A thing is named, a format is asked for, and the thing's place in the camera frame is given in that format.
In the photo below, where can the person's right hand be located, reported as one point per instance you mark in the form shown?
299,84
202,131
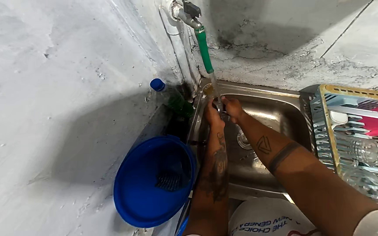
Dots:
235,110

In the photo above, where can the person's left hand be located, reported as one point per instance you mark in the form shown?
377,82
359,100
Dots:
214,117

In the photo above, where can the person's right fingers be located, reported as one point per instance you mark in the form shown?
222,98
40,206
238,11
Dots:
226,101

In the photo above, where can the person's left fingers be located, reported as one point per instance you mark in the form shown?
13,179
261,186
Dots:
210,104

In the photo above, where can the small shiny metal item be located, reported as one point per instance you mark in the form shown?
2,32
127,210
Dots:
221,108

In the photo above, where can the person's right forearm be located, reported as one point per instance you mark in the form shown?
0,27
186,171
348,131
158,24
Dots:
294,167

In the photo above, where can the yellow sponge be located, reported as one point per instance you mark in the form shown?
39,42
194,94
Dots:
208,89

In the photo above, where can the green bottle with blue cap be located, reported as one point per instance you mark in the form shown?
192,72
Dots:
173,100

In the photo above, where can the round metal drain strainer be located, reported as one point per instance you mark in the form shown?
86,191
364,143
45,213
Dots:
242,141

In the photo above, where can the stainless steel sink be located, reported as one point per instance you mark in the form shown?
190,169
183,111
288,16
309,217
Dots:
274,114

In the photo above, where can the black ribbed item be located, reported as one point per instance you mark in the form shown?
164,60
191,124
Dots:
168,181

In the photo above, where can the grey dish rack, yellowed rim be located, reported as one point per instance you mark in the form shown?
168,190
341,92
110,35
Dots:
330,141

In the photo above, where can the blue plastic bucket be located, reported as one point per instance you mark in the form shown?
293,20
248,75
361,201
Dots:
139,193

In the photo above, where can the white plastic spoon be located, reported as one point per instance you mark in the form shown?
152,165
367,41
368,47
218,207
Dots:
339,118

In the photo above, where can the person's body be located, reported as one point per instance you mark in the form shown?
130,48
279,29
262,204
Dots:
267,216

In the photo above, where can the bright blue plastic item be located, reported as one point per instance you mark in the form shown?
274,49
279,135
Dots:
182,228

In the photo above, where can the long white utensil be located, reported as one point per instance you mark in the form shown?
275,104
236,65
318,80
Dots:
356,111

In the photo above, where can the clear glass jar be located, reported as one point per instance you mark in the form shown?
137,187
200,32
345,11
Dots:
366,150

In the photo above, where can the magenta plastic item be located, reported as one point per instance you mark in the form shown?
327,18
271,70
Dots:
374,123

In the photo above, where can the clear glass bowl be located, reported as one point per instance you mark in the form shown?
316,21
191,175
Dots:
368,185

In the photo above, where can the white wall pipe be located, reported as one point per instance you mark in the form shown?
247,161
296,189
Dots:
179,49

